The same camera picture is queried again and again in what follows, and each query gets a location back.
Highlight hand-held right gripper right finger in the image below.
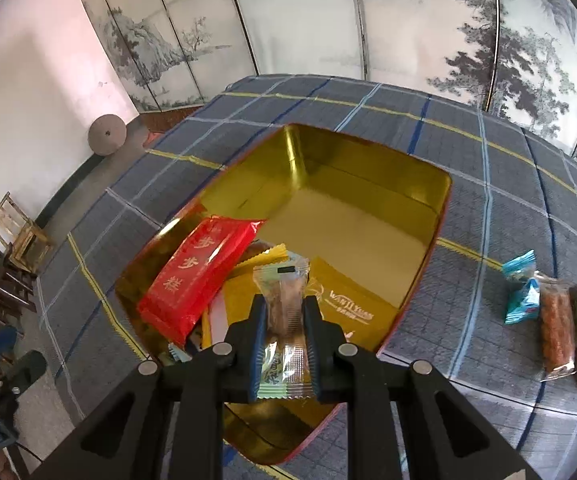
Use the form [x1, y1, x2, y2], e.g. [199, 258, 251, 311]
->
[302, 296, 544, 480]

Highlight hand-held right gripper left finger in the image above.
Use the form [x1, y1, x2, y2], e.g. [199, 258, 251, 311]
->
[43, 294, 269, 480]

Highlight clear brown snack packet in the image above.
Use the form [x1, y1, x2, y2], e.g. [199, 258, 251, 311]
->
[252, 256, 314, 400]

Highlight yellow zigzag-edged snack packet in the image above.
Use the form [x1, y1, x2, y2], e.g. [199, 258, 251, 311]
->
[228, 242, 289, 311]

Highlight red snack packet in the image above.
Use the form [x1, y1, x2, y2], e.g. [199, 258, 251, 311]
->
[137, 216, 268, 347]

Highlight gold tin box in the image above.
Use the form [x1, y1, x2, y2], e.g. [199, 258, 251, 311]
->
[114, 122, 453, 466]

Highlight light wooden chair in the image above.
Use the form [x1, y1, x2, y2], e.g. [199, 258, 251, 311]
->
[0, 191, 54, 273]

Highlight blue candy wrapper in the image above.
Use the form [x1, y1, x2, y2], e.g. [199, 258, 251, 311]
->
[501, 250, 537, 281]
[504, 277, 541, 325]

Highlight blue grey plaid cloth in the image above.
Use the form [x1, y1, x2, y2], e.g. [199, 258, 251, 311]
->
[36, 74, 577, 480]

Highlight orange snack bar packet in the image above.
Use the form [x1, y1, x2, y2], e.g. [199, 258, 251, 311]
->
[535, 272, 577, 381]

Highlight round grey stone disc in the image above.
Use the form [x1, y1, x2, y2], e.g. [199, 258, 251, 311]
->
[87, 115, 127, 156]

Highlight painted landscape folding screen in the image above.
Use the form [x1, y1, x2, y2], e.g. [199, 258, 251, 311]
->
[73, 0, 577, 181]

